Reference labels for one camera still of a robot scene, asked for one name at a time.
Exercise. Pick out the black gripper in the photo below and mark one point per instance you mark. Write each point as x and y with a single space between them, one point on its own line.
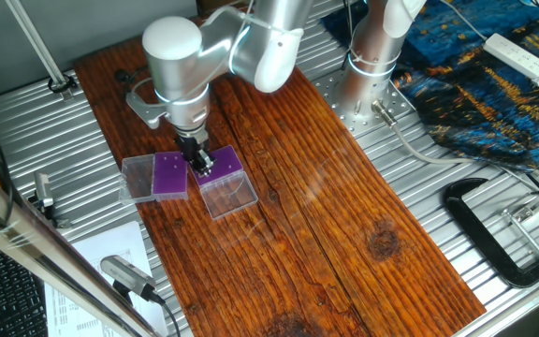
190 144

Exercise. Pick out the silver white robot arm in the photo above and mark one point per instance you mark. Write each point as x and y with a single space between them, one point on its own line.
176 61

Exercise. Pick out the purple pipette tip rack box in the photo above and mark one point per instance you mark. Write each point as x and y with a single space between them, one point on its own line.
226 177
171 185

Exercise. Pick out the white printed paper sheet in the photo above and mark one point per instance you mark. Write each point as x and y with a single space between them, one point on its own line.
110 243

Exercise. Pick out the brown wooden board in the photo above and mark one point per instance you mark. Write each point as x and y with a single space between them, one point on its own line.
321 210

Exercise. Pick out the thin aluminium rod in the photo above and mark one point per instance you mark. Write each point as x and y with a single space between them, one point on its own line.
35 42

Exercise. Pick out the black keyboard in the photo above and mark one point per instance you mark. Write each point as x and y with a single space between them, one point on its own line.
12 299

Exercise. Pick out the blue yellow patterned cloth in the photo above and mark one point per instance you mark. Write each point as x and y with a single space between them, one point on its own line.
461 93

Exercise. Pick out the black C-clamp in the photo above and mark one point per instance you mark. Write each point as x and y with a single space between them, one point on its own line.
475 229

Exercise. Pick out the white power strip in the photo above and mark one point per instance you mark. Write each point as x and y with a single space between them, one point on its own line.
515 56

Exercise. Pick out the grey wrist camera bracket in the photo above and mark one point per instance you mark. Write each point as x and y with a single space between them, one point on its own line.
143 110

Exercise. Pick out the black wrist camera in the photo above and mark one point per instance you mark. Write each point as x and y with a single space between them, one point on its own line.
121 75

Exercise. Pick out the silver depth camera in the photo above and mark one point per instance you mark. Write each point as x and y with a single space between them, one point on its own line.
126 276

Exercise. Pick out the small silver black clamp mount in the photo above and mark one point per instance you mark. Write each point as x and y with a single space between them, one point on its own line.
43 189

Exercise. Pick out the shiny metal frame bar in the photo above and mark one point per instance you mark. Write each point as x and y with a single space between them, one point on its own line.
26 243

